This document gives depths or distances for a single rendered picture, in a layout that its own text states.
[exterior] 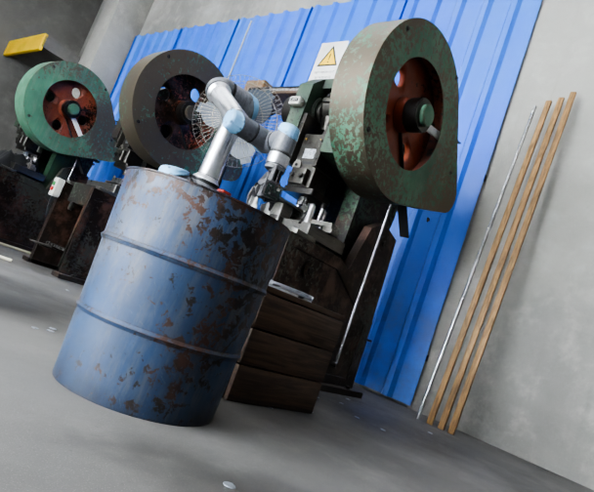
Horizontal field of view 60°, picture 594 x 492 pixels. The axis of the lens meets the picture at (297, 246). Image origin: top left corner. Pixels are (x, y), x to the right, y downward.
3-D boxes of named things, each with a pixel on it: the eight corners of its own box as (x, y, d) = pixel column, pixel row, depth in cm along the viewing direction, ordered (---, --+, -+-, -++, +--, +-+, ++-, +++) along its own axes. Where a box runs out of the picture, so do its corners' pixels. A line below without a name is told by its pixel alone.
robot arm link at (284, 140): (291, 132, 183) (306, 131, 177) (280, 160, 182) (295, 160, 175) (275, 121, 179) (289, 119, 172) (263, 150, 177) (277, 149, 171)
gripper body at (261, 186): (259, 194, 168) (272, 160, 169) (249, 195, 175) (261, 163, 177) (278, 203, 171) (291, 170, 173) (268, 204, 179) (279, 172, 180)
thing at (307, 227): (306, 235, 231) (311, 223, 232) (240, 220, 261) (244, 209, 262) (342, 255, 254) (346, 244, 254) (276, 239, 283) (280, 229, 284)
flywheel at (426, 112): (410, -6, 204) (478, 71, 258) (368, 1, 217) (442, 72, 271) (365, 171, 203) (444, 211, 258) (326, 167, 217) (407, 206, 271)
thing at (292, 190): (310, 199, 247) (313, 188, 248) (279, 194, 260) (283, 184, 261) (327, 211, 259) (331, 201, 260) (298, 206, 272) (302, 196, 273)
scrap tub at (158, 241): (100, 425, 91) (199, 175, 97) (12, 349, 118) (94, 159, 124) (255, 434, 122) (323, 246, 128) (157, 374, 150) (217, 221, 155)
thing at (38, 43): (38, 48, 647) (47, 29, 650) (3, 55, 729) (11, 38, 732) (102, 88, 715) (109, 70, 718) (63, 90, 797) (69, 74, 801)
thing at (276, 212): (262, 217, 230) (272, 189, 232) (240, 213, 240) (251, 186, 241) (295, 235, 249) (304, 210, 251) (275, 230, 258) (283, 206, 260)
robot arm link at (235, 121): (207, 62, 206) (240, 107, 169) (230, 77, 212) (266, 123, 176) (191, 87, 209) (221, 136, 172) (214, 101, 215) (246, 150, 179)
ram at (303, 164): (303, 184, 246) (323, 127, 249) (280, 181, 256) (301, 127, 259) (323, 197, 259) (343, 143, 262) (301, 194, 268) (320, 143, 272)
